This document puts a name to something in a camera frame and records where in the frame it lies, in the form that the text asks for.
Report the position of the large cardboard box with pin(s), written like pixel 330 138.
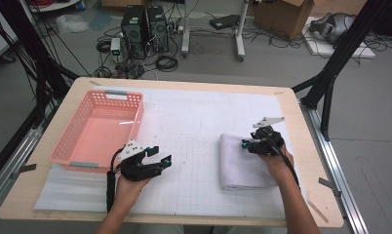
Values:
pixel 340 6

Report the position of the clear plastic bag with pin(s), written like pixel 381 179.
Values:
pixel 72 23

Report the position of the aluminium frame rail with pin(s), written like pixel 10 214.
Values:
pixel 333 156
pixel 8 169

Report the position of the black flat device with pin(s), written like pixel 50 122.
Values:
pixel 225 21

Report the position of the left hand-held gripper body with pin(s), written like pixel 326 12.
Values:
pixel 135 169

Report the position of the white foam board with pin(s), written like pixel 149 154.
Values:
pixel 363 52

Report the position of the person's left hand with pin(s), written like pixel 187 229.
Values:
pixel 130 195

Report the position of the black frame strut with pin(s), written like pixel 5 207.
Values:
pixel 31 48
pixel 343 48

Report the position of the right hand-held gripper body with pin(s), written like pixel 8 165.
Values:
pixel 267 144

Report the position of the black computer tower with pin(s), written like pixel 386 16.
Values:
pixel 157 29
pixel 134 32

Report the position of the pink plastic basket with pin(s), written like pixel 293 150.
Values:
pixel 99 136

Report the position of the person's grey clothing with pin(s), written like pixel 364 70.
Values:
pixel 164 230

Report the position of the grey metal bracket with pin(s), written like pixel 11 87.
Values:
pixel 329 185
pixel 25 169

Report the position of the grey rounded device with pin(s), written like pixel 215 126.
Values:
pixel 333 27

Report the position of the open cardboard box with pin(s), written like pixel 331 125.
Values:
pixel 282 16

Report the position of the round white table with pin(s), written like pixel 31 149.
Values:
pixel 51 6

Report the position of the lilac printed cloth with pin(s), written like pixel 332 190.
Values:
pixel 239 169

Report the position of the thin wooden stick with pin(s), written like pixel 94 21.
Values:
pixel 318 209

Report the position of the small white box device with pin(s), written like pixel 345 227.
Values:
pixel 115 45

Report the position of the person's right hand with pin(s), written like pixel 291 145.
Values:
pixel 280 165

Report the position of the white grid mat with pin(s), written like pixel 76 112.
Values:
pixel 190 130

